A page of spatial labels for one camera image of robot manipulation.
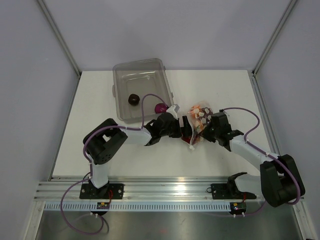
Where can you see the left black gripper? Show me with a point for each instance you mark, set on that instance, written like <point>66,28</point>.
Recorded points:
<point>187,129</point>

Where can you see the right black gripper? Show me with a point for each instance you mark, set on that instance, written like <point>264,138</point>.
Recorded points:
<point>205,133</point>

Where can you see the clear zip top bag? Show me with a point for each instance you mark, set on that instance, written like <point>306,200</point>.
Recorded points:
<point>199,117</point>

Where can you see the fake purple onion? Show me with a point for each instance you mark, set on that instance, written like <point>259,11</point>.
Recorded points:
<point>160,108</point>

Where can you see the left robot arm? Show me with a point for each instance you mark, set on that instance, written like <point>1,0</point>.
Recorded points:
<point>105,141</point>

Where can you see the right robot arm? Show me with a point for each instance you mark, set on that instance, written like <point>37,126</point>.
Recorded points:
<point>279,181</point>

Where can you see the grey transparent plastic container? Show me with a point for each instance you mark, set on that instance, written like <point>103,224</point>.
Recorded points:
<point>145,78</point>

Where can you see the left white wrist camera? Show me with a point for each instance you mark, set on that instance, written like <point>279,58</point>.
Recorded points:
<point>173,110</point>

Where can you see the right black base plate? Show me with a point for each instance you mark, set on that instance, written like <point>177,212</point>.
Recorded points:
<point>221,191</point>

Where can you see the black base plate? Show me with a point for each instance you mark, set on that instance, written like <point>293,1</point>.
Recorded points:
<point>114,191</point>
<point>221,191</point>

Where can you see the white slotted cable duct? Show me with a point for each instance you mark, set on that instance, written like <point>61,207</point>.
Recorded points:
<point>140,206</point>

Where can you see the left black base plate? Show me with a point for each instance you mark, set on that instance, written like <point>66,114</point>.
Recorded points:
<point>114,191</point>

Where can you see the right aluminium frame post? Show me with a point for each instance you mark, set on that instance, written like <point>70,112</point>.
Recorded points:
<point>274,36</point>

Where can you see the aluminium frame post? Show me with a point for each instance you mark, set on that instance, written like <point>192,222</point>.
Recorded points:
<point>58,35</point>
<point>274,36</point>

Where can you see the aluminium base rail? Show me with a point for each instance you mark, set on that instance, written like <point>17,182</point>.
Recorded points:
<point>140,189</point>

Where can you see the left aluminium frame post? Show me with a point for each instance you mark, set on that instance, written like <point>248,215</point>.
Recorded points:
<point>58,35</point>

